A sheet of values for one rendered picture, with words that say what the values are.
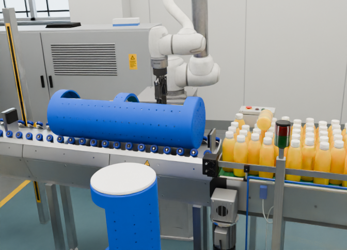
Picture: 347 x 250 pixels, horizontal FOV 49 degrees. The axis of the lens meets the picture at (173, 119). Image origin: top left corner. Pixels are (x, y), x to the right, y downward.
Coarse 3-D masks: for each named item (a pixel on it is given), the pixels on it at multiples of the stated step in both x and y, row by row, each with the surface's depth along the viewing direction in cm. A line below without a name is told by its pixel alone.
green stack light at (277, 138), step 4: (276, 136) 156; (280, 136) 155; (284, 136) 154; (288, 136) 155; (276, 140) 157; (280, 140) 155; (284, 140) 155; (288, 140) 155; (276, 144) 157; (280, 144) 156; (284, 144) 155; (288, 144) 156
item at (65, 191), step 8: (64, 192) 261; (64, 200) 264; (64, 208) 266; (72, 208) 270; (64, 216) 269; (72, 216) 271; (72, 224) 271; (72, 232) 272; (72, 240) 274; (72, 248) 277
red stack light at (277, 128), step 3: (276, 126) 155; (279, 126) 154; (276, 129) 155; (279, 129) 154; (282, 129) 153; (285, 129) 153; (288, 129) 154; (276, 132) 156; (279, 132) 154; (282, 132) 154; (285, 132) 154; (288, 132) 154; (279, 135) 155; (282, 135) 154; (285, 135) 154; (288, 135) 155
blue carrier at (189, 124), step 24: (72, 96) 242; (120, 96) 213; (48, 120) 222; (72, 120) 216; (96, 120) 211; (120, 120) 206; (144, 120) 202; (168, 120) 198; (192, 120) 194; (168, 144) 205; (192, 144) 199
